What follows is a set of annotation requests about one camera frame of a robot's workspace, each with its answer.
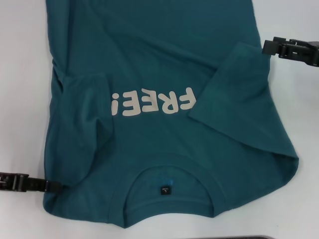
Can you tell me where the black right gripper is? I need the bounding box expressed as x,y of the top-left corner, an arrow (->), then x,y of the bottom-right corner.
262,36 -> 319,67

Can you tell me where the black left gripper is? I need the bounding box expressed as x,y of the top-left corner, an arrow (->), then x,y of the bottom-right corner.
0,172 -> 67,194

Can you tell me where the teal T-shirt with beige print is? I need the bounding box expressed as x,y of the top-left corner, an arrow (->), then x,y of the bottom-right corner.
41,0 -> 300,223

